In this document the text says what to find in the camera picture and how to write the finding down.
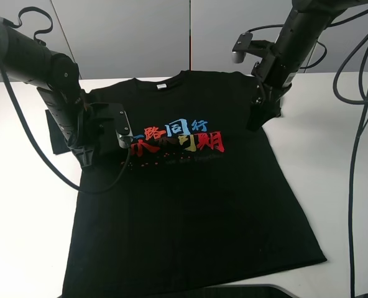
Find black printed t-shirt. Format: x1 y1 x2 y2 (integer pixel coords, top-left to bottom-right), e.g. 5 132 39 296
62 71 326 297

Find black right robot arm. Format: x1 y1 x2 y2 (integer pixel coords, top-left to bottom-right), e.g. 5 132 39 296
247 1 354 131

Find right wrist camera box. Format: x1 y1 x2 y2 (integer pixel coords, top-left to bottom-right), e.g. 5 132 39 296
231 32 270 64

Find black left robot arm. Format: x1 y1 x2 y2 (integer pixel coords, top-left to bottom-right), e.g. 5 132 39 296
0 18 119 168

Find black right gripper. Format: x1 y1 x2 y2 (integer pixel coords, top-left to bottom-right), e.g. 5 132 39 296
246 46 296 131

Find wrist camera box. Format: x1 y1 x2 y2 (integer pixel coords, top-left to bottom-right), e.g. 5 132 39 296
231 32 270 64
113 104 134 149

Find dark base plate edge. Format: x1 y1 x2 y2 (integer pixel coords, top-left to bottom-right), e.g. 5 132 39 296
183 284 297 298

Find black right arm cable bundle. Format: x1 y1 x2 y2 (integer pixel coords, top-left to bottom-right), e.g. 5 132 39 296
308 0 368 298

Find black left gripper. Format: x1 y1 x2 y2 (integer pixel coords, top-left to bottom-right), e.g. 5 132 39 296
37 85 116 171

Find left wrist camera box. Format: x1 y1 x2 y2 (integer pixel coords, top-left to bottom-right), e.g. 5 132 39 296
113 104 134 149

